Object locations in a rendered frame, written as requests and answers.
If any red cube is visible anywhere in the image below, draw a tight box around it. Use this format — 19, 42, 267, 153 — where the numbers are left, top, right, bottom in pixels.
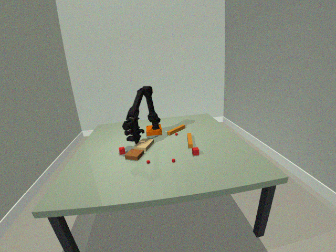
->
192, 147, 200, 156
119, 147, 125, 155

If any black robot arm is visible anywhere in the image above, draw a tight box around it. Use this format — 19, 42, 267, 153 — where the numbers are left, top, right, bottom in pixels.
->
122, 86, 161, 136

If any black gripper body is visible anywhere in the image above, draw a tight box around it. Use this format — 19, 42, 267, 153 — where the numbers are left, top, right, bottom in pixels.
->
127, 126, 144, 142

